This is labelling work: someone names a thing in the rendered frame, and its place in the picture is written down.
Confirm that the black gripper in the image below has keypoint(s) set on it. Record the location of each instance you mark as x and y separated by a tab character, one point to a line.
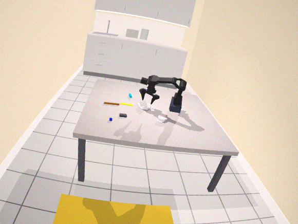
150	92

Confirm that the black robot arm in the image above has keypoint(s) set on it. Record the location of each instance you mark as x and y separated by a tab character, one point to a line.
153	80

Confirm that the white housing plate with two holes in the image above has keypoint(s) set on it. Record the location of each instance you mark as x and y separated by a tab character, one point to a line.
162	118

